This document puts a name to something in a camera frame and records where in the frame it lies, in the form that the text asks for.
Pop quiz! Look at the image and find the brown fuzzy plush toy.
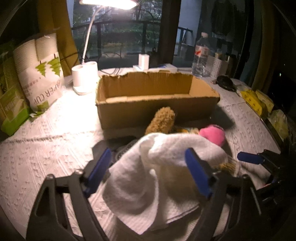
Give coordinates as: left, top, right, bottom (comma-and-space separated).
145, 107, 176, 135

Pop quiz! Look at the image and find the open cardboard box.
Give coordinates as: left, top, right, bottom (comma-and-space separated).
96, 72, 220, 130

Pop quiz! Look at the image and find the yellow curtain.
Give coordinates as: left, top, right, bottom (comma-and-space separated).
37, 0, 80, 76

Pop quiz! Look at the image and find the clear plastic water bottle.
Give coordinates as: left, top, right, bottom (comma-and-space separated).
192, 32, 210, 77

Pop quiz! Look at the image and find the white power strip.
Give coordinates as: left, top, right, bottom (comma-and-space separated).
133, 64, 178, 73

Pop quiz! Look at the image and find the pink fuzzy plush toy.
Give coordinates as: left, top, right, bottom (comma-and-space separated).
199, 125, 226, 147

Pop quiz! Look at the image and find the green paper cup pack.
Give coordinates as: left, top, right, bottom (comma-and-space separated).
1, 43, 30, 136

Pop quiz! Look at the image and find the yellow plastic bag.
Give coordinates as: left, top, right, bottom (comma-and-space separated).
240, 89, 274, 118

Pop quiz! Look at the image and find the black round pouch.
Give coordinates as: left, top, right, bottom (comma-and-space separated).
216, 75, 236, 92

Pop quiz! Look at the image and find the white phone charger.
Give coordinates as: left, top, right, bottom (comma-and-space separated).
138, 54, 149, 70

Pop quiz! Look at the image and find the white desk lamp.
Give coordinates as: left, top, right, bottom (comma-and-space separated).
71, 0, 139, 96

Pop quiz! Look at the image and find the small illustrated tissue pack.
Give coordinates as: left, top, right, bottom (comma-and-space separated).
173, 126, 199, 135

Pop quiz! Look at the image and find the white embossed tablecloth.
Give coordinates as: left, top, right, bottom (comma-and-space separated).
1, 77, 280, 240

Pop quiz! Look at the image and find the paper cup pack white bag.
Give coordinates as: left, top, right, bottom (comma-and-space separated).
13, 33, 64, 115

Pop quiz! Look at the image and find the white perforated basket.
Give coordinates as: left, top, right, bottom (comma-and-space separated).
206, 56, 228, 78

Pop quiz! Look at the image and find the white cloth towel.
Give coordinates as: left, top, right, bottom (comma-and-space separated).
102, 133, 228, 235

